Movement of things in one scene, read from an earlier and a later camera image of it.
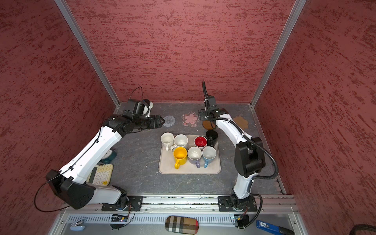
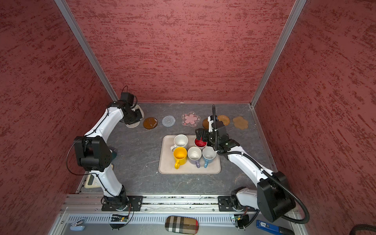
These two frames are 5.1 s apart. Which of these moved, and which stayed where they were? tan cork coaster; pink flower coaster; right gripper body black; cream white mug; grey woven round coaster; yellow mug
Moved: right gripper body black; cream white mug
Stayed: yellow mug; pink flower coaster; tan cork coaster; grey woven round coaster
